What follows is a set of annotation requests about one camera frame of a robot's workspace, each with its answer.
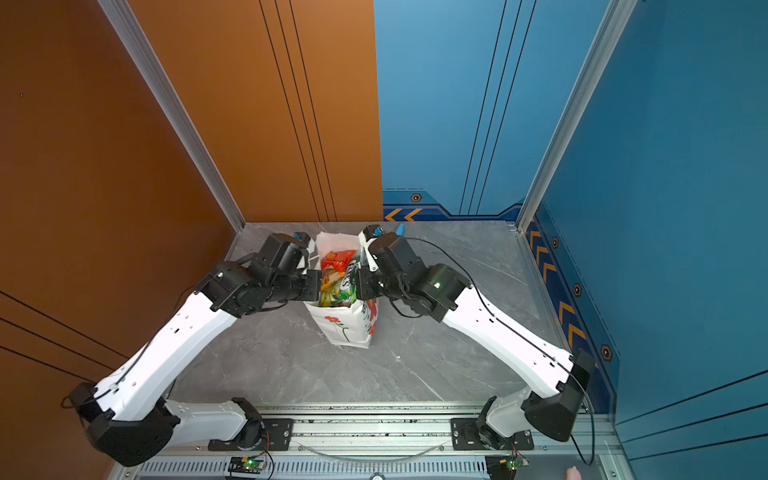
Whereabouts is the pink object bottom right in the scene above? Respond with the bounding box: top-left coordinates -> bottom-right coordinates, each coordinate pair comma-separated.
565,466 -> 582,480

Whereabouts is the left green circuit board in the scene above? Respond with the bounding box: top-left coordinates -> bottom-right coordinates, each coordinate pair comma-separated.
227,456 -> 268,478

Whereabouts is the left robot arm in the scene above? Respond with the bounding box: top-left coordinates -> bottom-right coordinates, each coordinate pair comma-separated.
62,232 -> 321,467

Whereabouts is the aluminium corner post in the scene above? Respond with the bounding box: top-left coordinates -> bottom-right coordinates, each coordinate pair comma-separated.
98,0 -> 246,233
515,0 -> 637,234

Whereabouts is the green circuit board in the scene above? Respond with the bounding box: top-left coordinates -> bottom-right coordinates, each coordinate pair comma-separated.
485,456 -> 530,480
227,456 -> 268,478

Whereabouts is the left aluminium corner post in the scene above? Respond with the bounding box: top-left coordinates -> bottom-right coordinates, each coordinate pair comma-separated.
98,0 -> 246,233

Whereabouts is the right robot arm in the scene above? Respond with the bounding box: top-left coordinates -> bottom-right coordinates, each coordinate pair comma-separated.
352,225 -> 595,450

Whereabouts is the red foil snack packet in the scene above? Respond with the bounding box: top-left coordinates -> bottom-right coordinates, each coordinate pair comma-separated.
321,250 -> 358,273

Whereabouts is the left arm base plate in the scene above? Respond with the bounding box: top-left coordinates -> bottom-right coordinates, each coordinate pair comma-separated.
208,418 -> 294,452

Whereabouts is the right aluminium corner post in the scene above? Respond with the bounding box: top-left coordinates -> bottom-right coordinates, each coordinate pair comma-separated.
515,0 -> 637,234

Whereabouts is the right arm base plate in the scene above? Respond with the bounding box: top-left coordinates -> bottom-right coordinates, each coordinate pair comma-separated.
450,418 -> 535,452

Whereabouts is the green Fox's tea candy bag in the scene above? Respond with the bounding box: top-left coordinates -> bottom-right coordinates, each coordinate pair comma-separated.
318,280 -> 357,308

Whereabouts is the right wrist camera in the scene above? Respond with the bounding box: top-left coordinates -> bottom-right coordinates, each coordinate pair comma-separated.
358,224 -> 384,272

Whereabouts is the right green circuit board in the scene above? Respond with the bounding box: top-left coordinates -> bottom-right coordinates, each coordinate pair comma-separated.
485,456 -> 530,480

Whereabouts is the small orange packet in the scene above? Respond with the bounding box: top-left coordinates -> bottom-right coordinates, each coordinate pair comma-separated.
321,269 -> 345,292

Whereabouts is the white floral paper bag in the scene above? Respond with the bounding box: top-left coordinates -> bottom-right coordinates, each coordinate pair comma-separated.
305,232 -> 378,349

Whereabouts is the aluminium front rail frame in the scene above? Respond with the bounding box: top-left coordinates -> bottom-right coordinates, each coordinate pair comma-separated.
110,401 -> 634,479

